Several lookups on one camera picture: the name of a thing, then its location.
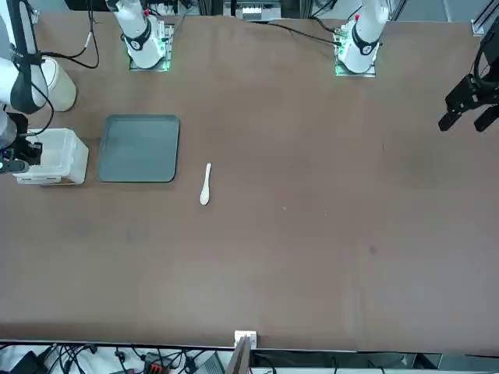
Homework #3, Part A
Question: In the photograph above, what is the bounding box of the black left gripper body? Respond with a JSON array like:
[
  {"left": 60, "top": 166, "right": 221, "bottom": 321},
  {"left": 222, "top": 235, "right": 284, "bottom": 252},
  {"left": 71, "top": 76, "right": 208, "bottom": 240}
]
[{"left": 473, "top": 26, "right": 499, "bottom": 106}]

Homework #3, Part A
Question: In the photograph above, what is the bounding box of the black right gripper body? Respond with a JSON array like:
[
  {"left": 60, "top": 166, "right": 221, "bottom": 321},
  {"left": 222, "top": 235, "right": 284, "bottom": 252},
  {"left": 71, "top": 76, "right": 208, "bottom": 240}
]
[{"left": 10, "top": 134, "right": 44, "bottom": 165}]

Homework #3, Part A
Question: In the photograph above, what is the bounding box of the white container with clear lid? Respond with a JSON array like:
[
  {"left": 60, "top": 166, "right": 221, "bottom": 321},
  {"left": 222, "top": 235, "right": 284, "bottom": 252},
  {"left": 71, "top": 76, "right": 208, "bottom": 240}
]
[{"left": 12, "top": 128, "right": 90, "bottom": 186}]

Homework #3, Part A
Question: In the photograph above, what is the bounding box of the small cream lidded bin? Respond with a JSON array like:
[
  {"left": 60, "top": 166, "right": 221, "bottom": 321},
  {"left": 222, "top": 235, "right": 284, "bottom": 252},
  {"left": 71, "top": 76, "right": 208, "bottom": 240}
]
[{"left": 38, "top": 56, "right": 78, "bottom": 113}]

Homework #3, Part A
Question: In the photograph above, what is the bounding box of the dark grey square tray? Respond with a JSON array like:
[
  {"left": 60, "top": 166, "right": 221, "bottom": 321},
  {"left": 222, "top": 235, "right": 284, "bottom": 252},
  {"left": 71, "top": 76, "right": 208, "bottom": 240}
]
[{"left": 96, "top": 113, "right": 181, "bottom": 183}]

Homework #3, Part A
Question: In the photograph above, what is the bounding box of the orange black tool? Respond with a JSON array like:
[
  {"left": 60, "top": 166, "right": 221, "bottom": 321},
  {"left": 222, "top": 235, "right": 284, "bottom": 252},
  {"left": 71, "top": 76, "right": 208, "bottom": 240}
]
[{"left": 143, "top": 352, "right": 165, "bottom": 374}]

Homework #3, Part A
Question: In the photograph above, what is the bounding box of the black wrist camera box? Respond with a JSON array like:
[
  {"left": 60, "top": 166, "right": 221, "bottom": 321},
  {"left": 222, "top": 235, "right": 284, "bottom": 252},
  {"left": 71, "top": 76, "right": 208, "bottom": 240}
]
[{"left": 16, "top": 111, "right": 31, "bottom": 136}]

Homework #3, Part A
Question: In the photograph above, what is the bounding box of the black base cable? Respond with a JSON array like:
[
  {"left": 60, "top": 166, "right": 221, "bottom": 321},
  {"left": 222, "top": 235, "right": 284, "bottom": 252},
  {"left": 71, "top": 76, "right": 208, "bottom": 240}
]
[{"left": 249, "top": 17, "right": 340, "bottom": 44}]

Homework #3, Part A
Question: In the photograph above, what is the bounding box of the aluminium profile post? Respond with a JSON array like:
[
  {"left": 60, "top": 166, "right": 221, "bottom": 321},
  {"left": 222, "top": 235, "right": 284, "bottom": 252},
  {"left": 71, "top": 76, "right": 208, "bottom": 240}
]
[{"left": 227, "top": 330, "right": 259, "bottom": 374}]

